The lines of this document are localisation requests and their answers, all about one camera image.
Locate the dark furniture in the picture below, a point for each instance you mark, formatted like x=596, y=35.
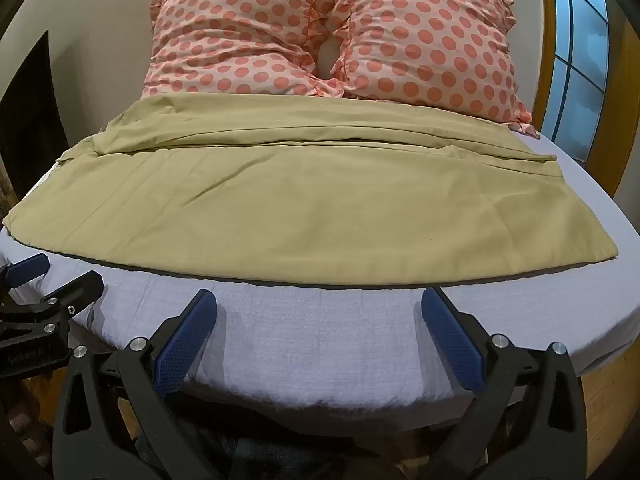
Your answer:
x=27, y=125

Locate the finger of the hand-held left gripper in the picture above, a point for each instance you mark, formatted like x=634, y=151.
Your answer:
x=27, y=266
x=75, y=287

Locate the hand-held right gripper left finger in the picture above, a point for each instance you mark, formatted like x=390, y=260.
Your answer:
x=184, y=342

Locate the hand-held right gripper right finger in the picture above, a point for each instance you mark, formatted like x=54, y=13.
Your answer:
x=452, y=337

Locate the bed with lavender sheet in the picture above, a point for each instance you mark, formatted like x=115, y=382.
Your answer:
x=320, y=340

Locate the pink polka dot pillow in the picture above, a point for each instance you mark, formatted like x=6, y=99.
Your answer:
x=235, y=35
x=425, y=40

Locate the khaki pants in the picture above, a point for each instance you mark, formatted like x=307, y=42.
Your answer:
x=300, y=210

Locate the wooden framed window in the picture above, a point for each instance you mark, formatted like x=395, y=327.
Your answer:
x=580, y=60

